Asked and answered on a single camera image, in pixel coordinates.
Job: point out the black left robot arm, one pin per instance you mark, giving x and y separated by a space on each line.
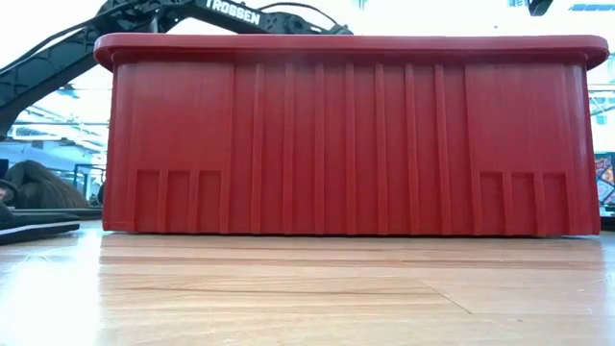
48 72

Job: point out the colourful patterned panel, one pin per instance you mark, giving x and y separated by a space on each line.
606 178

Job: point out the black flip-flop pale sole edge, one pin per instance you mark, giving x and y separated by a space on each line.
29 230

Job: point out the person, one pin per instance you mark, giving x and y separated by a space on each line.
43 190

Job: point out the red plastic bin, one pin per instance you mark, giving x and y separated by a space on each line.
360 144

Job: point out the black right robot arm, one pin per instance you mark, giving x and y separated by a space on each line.
539 6

